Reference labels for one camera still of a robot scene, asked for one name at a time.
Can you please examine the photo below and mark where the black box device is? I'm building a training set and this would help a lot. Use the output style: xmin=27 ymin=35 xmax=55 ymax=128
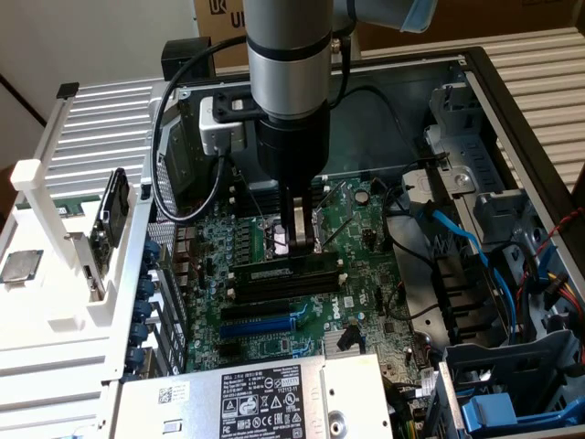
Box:
xmin=161 ymin=37 xmax=217 ymax=83

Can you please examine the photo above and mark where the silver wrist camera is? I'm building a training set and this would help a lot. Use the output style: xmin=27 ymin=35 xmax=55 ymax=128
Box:
xmin=198 ymin=94 xmax=249 ymax=157

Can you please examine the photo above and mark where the red and yellow wire bundle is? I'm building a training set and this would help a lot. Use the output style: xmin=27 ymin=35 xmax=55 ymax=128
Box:
xmin=546 ymin=272 xmax=585 ymax=330

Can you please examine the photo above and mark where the long black expansion slot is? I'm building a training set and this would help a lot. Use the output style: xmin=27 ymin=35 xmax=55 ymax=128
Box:
xmin=220 ymin=299 xmax=293 ymax=325

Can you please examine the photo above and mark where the silver finned heatsink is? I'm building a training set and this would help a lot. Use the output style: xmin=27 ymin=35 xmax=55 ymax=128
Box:
xmin=322 ymin=327 xmax=363 ymax=354

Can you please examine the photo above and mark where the green Dell motherboard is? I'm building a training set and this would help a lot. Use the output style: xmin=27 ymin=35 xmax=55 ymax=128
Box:
xmin=173 ymin=176 xmax=440 ymax=412

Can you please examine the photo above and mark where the open grey PC case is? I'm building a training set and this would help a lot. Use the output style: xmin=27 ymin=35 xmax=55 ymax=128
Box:
xmin=98 ymin=45 xmax=585 ymax=439

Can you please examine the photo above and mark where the black RAM slot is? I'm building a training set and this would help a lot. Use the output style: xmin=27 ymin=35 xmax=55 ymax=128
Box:
xmin=230 ymin=180 xmax=331 ymax=195
xmin=230 ymin=269 xmax=345 ymax=289
xmin=228 ymin=274 xmax=346 ymax=296
xmin=230 ymin=193 xmax=328 ymax=209
xmin=232 ymin=283 xmax=346 ymax=305
xmin=232 ymin=199 xmax=325 ymax=217
xmin=230 ymin=187 xmax=330 ymax=202

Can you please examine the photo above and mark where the black graphics card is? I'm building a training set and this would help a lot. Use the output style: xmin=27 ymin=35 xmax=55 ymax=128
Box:
xmin=84 ymin=166 xmax=133 ymax=298

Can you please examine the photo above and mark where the grey plastic disk bay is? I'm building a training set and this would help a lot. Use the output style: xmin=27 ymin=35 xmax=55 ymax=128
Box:
xmin=441 ymin=328 xmax=581 ymax=439

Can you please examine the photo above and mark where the CPU socket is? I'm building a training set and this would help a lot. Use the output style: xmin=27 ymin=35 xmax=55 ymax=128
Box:
xmin=258 ymin=208 xmax=333 ymax=269

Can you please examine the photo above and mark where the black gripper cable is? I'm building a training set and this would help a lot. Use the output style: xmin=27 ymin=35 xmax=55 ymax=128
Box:
xmin=329 ymin=37 xmax=354 ymax=111

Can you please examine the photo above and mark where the plain brown cardboard box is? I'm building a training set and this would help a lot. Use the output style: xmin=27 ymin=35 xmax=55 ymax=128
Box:
xmin=356 ymin=0 xmax=585 ymax=51

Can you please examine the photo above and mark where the short light blue flat wire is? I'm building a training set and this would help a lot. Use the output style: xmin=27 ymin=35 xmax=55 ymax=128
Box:
xmin=537 ymin=244 xmax=558 ymax=289

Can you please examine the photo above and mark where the black camera cable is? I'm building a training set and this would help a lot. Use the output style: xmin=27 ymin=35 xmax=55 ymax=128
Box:
xmin=150 ymin=35 xmax=251 ymax=226

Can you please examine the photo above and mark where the blue plastic drive tray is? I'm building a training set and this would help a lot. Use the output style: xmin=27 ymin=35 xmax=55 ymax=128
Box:
xmin=459 ymin=392 xmax=585 ymax=435

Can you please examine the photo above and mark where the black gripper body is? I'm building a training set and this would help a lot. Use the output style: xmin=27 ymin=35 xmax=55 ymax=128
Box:
xmin=253 ymin=99 xmax=331 ymax=193

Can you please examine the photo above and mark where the silver metal disk bay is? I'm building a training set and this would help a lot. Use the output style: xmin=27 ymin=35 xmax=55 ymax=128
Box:
xmin=424 ymin=81 xmax=531 ymax=248

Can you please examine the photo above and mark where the red and black twisted wire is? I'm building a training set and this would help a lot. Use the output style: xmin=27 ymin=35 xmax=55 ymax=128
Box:
xmin=532 ymin=214 xmax=585 ymax=260

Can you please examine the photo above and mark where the thick black wire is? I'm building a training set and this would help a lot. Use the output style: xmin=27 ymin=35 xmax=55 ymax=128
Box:
xmin=382 ymin=180 xmax=442 ymax=275

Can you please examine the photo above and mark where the black end cap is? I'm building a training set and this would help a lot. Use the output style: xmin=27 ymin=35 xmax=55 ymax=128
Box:
xmin=55 ymin=81 xmax=81 ymax=101

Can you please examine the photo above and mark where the blue expansion slot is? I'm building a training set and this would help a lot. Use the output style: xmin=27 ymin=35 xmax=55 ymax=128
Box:
xmin=218 ymin=314 xmax=297 ymax=339

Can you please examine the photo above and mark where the silver CPU chip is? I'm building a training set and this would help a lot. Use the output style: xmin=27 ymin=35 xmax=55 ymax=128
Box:
xmin=0 ymin=249 xmax=45 ymax=284

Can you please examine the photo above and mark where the silver socket locking lever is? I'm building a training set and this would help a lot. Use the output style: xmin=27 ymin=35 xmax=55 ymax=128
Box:
xmin=319 ymin=214 xmax=356 ymax=251
xmin=235 ymin=169 xmax=271 ymax=230

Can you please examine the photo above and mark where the silver power supply with label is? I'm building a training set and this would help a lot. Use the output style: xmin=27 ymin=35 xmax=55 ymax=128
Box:
xmin=109 ymin=354 xmax=394 ymax=439

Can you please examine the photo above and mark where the long blue SATA wire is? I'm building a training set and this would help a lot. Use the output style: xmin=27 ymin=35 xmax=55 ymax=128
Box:
xmin=418 ymin=200 xmax=525 ymax=342

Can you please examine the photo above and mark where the black wire with connector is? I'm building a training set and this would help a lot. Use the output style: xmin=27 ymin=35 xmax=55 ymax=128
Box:
xmin=328 ymin=84 xmax=452 ymax=166

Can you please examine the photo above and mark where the white parts rack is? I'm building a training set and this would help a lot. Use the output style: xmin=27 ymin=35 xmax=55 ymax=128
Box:
xmin=0 ymin=81 xmax=154 ymax=348

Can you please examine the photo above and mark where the cardboard box with UR print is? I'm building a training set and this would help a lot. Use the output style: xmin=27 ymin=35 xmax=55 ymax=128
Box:
xmin=194 ymin=0 xmax=250 ymax=70

